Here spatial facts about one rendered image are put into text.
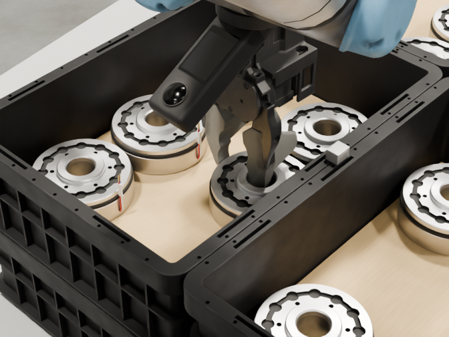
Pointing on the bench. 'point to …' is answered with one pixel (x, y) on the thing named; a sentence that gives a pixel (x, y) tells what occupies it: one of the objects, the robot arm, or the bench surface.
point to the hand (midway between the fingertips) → (236, 176)
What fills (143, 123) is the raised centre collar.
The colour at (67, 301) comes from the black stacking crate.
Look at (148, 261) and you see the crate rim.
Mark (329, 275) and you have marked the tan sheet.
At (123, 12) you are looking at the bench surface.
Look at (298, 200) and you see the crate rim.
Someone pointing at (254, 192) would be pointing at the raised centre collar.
